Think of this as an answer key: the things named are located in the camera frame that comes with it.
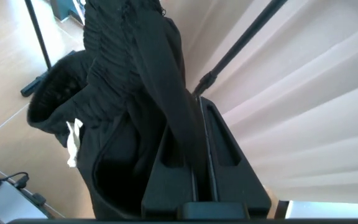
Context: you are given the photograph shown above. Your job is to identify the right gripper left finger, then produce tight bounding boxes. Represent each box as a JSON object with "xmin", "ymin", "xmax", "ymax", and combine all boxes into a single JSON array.
[{"xmin": 140, "ymin": 130, "xmax": 198, "ymax": 218}]

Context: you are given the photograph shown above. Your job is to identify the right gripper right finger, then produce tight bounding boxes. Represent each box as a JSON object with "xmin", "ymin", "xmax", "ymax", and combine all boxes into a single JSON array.
[{"xmin": 197, "ymin": 96, "xmax": 272, "ymax": 218}]

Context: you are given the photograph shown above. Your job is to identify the black shorts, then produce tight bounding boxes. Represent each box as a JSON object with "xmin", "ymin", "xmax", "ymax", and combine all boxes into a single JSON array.
[{"xmin": 26, "ymin": 0, "xmax": 209, "ymax": 220}]

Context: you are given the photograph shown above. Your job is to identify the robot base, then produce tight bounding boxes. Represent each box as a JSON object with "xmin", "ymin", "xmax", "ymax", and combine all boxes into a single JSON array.
[{"xmin": 0, "ymin": 172, "xmax": 53, "ymax": 223}]

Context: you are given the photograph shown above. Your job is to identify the black clothes rack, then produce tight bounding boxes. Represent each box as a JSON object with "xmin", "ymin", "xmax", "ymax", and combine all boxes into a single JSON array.
[{"xmin": 20, "ymin": 0, "xmax": 288, "ymax": 98}]

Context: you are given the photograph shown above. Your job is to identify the beige curtain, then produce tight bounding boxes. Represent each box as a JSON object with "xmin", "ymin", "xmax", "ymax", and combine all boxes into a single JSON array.
[{"xmin": 160, "ymin": 0, "xmax": 358, "ymax": 206}]

